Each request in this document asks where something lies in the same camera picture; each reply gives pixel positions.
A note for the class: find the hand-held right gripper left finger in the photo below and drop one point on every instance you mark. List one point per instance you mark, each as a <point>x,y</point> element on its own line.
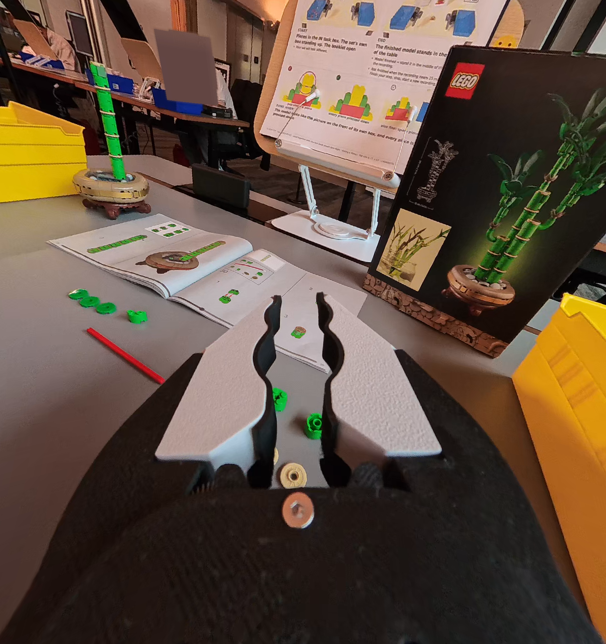
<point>222,402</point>

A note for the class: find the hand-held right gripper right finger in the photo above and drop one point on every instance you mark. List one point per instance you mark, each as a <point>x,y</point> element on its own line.
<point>378,402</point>

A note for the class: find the grey desk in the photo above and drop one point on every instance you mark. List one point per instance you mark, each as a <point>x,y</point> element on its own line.
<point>56,402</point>

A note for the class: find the thin red rod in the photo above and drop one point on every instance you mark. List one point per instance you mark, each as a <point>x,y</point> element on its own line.
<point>127,356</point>

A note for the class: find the green notched brick piece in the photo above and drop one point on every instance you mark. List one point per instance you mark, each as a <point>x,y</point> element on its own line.
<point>137,316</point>

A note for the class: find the green flat round plate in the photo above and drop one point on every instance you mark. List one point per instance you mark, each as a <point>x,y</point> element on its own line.
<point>105,308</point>
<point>89,302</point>
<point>79,294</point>

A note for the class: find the yellow plastic bin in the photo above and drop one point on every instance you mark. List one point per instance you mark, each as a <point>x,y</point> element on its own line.
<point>31,151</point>
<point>574,427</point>

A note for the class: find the open instruction booklet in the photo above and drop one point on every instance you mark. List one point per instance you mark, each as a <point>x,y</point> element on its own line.
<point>111,236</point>

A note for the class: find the black electronic box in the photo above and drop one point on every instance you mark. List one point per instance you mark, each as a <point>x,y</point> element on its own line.
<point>220,186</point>

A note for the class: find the green bamboo brick model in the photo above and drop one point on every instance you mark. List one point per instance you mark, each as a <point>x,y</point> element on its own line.
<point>106,187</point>

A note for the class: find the black toy set box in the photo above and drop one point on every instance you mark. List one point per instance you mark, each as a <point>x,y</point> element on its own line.
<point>484,151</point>

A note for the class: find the blue plastic bin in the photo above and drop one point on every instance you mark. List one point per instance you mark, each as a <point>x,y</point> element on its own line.
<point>177,103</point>
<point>124,83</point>
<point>41,61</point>

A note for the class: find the long background table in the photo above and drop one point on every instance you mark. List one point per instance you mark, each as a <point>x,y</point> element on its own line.
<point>132,100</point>

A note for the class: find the printed instruction sheet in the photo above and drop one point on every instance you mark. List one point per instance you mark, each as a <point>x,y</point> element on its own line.
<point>358,75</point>

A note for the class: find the yellow smiley sticker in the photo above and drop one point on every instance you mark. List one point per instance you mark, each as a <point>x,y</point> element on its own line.
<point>506,41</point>

